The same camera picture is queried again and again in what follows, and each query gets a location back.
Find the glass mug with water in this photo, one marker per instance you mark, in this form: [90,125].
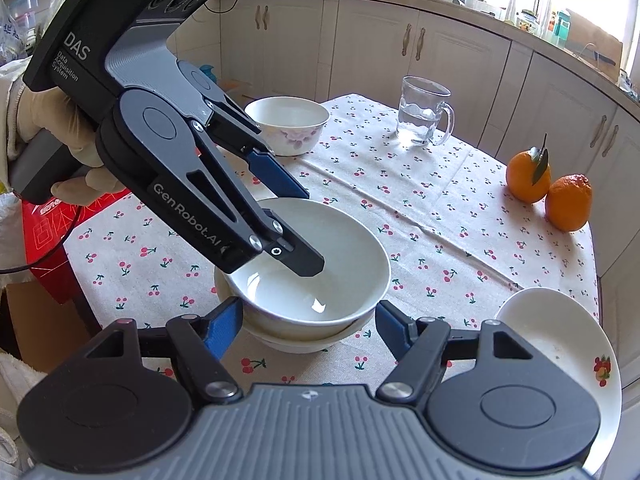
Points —
[424,113]

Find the white floral bowl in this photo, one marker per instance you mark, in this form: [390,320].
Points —
[290,126]

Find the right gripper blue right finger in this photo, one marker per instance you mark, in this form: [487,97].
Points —
[398,331]

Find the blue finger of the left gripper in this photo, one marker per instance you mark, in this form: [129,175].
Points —
[297,255]
[274,176]

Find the gloved left hand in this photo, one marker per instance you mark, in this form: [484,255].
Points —
[26,113]

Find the bumpy orange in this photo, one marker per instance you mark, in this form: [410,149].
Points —
[568,202]

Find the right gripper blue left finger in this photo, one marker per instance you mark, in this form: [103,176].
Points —
[219,328]

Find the red cardboard box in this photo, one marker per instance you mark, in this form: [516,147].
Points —
[44,227]

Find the teal thermos jug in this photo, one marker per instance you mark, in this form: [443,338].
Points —
[208,71]

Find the white kitchen cabinets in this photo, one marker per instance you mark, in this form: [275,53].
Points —
[508,88]

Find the orange with leaf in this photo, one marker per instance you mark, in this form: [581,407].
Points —
[528,175]

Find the wooden cutting board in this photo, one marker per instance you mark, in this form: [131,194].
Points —
[594,45]

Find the stained white fruit-pattern plate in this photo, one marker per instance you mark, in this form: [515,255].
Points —
[567,334]

